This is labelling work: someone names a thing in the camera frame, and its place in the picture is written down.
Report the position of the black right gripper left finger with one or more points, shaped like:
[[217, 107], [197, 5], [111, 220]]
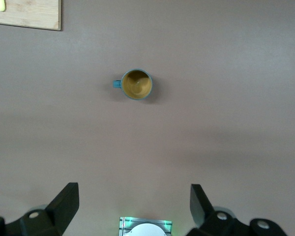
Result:
[[64, 204]]

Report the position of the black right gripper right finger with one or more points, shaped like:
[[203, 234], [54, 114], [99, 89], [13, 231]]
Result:
[[199, 206]]

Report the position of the teal cup with yellow inside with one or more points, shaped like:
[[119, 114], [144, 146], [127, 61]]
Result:
[[136, 84]]

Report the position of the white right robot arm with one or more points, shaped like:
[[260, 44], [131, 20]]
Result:
[[145, 231]]

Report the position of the bamboo cutting board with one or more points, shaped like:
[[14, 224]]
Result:
[[27, 12]]

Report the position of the yellow plastic fork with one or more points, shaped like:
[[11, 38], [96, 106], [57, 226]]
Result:
[[0, 5]]

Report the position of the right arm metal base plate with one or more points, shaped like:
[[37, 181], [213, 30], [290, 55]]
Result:
[[124, 222]]

